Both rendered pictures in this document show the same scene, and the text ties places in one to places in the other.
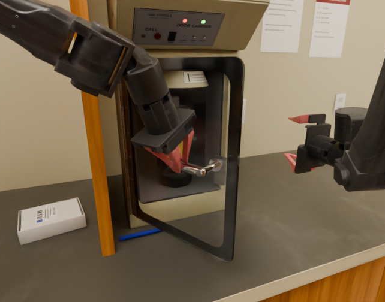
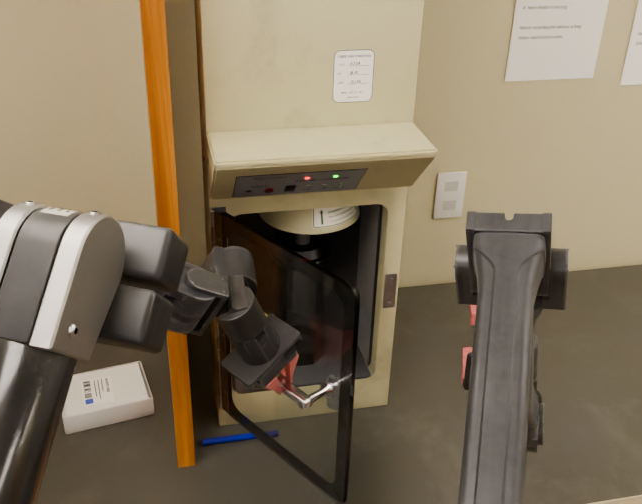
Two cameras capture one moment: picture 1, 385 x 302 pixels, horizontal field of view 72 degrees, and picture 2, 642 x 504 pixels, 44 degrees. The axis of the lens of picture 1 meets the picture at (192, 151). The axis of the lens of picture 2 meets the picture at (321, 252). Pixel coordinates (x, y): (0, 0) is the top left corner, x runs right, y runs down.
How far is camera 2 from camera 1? 0.72 m
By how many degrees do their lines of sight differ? 13
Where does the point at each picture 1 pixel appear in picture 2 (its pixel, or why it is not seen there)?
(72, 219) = (135, 403)
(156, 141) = (248, 375)
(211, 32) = (350, 181)
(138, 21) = (241, 184)
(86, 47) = (179, 304)
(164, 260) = (262, 485)
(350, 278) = not seen: outside the picture
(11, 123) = not seen: hidden behind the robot
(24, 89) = (54, 164)
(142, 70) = (235, 317)
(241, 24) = (396, 171)
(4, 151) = not seen: hidden behind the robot
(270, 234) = (429, 463)
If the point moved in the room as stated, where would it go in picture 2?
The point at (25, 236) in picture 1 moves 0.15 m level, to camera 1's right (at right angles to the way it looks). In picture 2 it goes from (72, 423) to (154, 434)
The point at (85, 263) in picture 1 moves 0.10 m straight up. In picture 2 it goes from (155, 474) to (151, 429)
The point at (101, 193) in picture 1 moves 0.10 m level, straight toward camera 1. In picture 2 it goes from (180, 391) to (185, 433)
